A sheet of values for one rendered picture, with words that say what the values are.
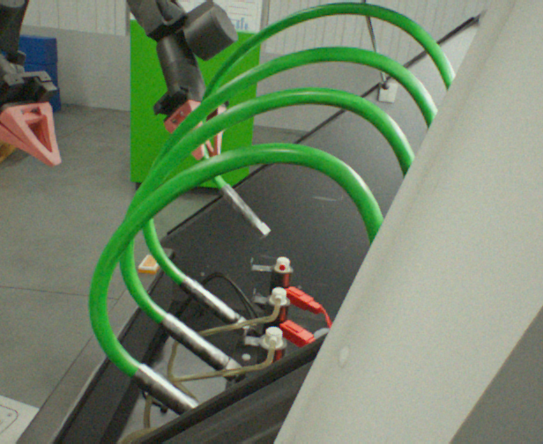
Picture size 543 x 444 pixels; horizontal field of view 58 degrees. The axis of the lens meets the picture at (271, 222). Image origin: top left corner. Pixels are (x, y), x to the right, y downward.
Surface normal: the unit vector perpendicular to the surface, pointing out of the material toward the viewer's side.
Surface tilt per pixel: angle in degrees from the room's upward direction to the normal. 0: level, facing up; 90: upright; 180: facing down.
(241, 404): 43
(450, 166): 76
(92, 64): 90
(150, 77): 90
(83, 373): 0
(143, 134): 90
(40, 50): 90
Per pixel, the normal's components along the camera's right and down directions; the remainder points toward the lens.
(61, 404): 0.11, -0.92
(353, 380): -0.94, -0.35
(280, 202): -0.08, 0.36
